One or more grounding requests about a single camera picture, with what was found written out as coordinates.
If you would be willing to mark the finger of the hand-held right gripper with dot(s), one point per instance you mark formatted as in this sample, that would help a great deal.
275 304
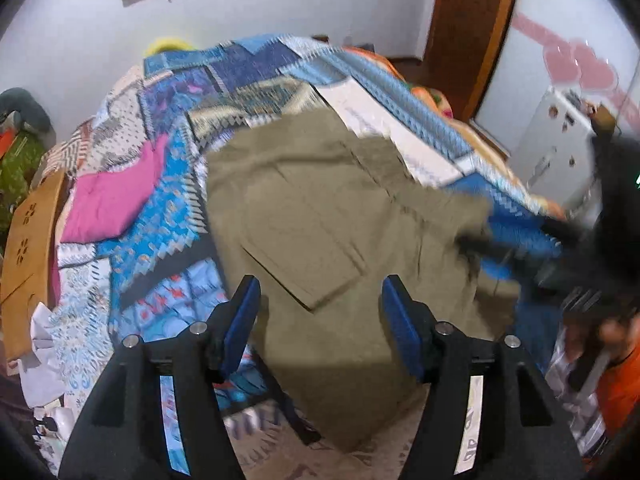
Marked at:
520 230
480 246

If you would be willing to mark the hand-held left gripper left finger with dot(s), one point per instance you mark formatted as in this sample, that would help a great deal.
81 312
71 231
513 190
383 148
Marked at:
242 325

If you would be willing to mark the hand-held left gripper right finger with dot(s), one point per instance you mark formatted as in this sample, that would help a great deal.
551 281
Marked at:
402 330

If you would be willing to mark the olive green pants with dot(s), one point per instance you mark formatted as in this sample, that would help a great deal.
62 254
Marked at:
320 220

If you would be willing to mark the person's right hand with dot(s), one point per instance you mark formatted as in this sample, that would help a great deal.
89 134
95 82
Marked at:
616 334

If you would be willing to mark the white fridge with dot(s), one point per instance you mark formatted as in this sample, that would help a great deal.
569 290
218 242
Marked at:
550 150

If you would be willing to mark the striped white cloth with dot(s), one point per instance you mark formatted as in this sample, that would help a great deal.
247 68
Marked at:
575 385

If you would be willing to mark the pink cloth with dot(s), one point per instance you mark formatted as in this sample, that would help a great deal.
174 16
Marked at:
110 200

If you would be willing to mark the frosted sliding door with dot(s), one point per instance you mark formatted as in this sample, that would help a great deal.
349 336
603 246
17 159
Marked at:
565 20

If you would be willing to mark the person's orange shirt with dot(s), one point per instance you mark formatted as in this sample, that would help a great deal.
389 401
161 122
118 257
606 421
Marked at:
620 390

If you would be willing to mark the brown wooden door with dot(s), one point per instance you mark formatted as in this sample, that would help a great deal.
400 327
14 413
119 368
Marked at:
470 35

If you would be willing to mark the wooden lap desk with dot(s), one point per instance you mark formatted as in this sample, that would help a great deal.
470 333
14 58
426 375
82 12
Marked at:
25 260

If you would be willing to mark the blue patchwork blanket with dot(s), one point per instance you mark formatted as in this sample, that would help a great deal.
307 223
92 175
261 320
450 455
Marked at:
165 95

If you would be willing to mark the yellow foam hoop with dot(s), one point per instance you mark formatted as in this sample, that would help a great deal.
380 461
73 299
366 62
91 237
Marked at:
167 44

